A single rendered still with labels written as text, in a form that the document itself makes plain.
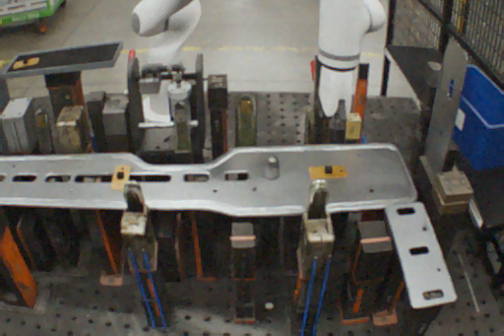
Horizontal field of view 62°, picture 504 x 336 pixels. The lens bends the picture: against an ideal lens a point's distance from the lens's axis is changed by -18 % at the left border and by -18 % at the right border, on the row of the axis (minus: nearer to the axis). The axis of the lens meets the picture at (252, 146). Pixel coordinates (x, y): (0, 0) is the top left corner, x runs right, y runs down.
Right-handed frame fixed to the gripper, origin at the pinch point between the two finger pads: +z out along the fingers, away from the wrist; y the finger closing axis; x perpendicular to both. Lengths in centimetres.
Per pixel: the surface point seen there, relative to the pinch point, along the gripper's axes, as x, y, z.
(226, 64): -22, -252, 113
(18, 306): -81, 21, 41
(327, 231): -4.1, 22.6, 7.6
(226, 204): -22.4, 9.2, 12.2
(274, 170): -12.2, 1.6, 9.8
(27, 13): -233, -357, 86
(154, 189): -38.1, 4.2, 12.2
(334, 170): 1.4, -0.1, 11.9
